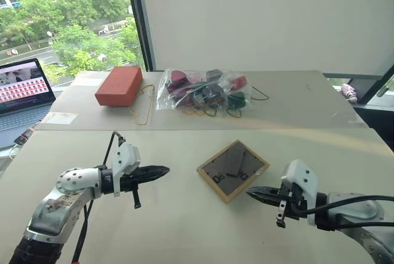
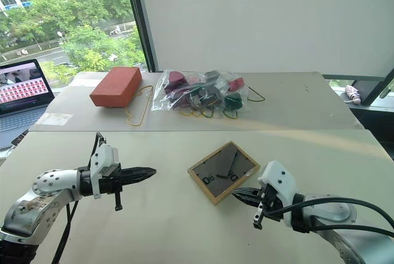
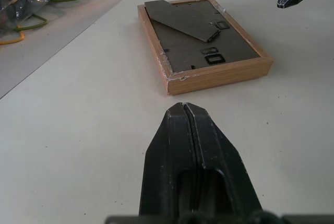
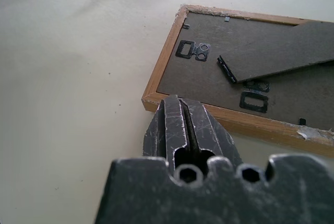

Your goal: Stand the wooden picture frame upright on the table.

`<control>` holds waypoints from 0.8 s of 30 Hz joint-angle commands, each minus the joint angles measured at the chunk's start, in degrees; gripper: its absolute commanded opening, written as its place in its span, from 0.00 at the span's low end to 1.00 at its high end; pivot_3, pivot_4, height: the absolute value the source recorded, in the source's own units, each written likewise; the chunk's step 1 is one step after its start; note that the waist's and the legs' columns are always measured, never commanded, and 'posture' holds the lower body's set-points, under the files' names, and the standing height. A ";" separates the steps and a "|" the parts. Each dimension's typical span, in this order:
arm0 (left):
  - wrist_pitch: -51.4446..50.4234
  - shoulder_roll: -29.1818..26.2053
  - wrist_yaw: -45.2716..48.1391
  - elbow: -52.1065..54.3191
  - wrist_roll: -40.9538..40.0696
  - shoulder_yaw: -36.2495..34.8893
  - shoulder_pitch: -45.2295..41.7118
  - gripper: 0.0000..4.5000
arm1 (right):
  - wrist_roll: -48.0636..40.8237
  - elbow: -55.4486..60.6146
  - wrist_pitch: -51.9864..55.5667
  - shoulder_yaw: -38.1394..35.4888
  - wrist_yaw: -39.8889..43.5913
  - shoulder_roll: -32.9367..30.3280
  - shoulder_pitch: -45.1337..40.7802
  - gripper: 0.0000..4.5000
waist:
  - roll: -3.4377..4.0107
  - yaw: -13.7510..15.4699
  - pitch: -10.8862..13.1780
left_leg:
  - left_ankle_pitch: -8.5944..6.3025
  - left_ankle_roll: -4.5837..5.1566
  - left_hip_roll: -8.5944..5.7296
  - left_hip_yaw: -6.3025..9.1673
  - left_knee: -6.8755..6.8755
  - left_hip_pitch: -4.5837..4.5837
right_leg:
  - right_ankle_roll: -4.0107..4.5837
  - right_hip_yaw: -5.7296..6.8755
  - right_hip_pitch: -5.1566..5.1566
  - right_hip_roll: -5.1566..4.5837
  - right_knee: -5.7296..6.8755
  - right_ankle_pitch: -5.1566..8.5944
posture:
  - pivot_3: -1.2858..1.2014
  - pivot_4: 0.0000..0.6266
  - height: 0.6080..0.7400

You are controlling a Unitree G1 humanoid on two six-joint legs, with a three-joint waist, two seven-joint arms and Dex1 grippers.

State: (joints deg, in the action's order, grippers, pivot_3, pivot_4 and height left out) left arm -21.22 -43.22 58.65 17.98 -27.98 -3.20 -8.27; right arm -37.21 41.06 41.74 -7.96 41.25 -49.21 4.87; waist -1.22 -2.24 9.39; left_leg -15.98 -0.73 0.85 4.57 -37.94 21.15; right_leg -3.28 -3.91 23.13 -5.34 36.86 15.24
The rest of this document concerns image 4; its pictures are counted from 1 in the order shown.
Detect black metal bracket with holes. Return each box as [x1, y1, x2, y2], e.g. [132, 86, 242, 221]
[176, 40, 211, 62]
[239, 80, 271, 113]

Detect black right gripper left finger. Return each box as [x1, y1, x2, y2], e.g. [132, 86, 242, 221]
[142, 94, 193, 169]

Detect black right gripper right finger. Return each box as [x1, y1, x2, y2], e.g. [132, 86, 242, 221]
[182, 99, 237, 161]

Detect grey cardboard frame stand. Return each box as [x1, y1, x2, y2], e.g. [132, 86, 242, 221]
[217, 21, 334, 84]

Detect wooden picture frame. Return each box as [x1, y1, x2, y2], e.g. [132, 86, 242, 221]
[140, 4, 334, 154]

